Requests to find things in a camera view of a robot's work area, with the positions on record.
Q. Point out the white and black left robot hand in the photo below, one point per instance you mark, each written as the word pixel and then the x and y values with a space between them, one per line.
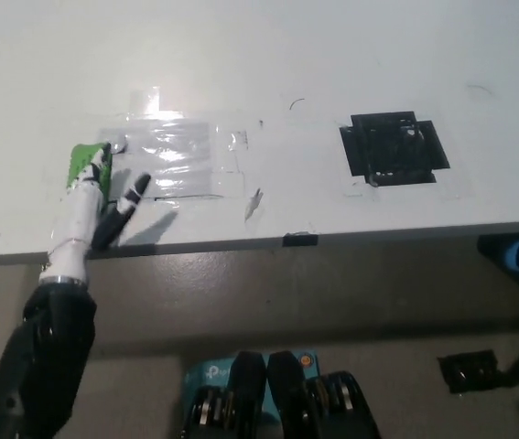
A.
pixel 80 215

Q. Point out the green whiteboard eraser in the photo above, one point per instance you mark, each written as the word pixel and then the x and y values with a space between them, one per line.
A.
pixel 80 160

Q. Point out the large clear tape sheet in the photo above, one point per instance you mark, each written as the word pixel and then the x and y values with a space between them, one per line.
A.
pixel 181 151

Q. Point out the torn clear tape scrap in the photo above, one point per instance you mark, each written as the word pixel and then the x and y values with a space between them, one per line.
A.
pixel 254 206

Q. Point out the teal router box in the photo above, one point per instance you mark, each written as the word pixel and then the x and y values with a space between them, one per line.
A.
pixel 204 372

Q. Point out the short black tape piece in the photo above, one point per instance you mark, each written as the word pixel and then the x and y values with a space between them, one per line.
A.
pixel 300 239

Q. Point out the black tape square patch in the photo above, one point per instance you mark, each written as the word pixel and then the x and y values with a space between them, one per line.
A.
pixel 360 151

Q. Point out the black object with blue part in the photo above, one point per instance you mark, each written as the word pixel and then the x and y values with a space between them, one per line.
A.
pixel 494 253

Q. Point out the black floor tape patch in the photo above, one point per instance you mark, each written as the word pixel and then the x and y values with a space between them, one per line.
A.
pixel 469 370

